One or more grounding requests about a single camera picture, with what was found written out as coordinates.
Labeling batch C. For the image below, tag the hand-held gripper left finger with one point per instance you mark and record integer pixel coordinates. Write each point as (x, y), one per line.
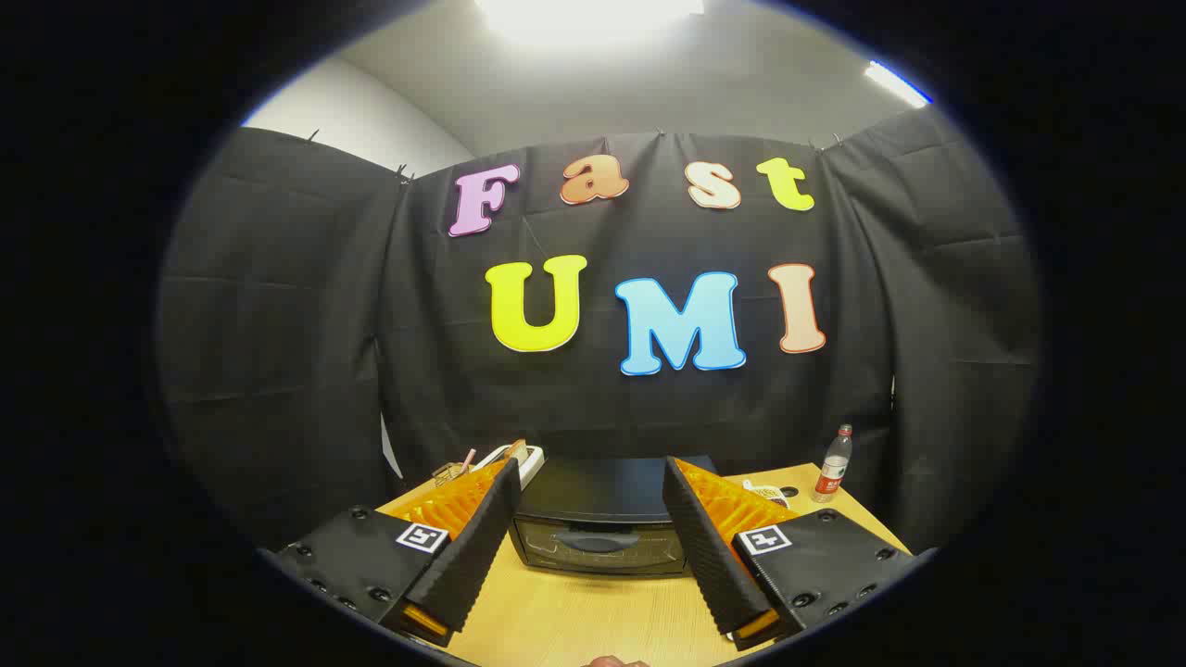
(482, 547)

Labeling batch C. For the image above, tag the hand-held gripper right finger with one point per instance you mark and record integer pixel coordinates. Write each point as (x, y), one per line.
(704, 547)

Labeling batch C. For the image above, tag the black toaster oven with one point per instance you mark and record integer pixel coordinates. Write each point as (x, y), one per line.
(593, 500)

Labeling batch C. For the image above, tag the white bread toaster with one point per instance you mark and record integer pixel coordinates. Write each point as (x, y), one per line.
(531, 466)

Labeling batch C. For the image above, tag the white divided tray of beans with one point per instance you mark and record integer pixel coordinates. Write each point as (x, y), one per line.
(764, 488)

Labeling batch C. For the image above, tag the brown bread slice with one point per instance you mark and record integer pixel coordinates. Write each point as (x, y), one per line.
(516, 451)

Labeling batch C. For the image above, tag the clear water bottle red label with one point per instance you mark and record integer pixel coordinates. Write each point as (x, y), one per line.
(832, 472)

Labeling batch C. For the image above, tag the narrow ceiling light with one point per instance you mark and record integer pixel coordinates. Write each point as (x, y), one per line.
(897, 83)

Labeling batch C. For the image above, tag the large ceiling light panel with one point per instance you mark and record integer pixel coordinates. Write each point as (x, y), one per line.
(588, 17)

